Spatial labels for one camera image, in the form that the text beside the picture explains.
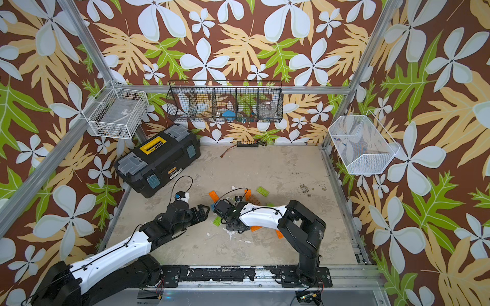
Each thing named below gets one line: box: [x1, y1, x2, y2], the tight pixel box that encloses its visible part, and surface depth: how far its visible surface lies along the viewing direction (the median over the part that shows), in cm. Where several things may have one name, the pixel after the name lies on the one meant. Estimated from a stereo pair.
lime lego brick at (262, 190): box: [255, 186, 270, 197], surface depth 101 cm
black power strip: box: [236, 140, 259, 148], surface depth 122 cm
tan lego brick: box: [248, 195, 261, 206], surface depth 97 cm
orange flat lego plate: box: [207, 189, 221, 203], surface depth 100 cm
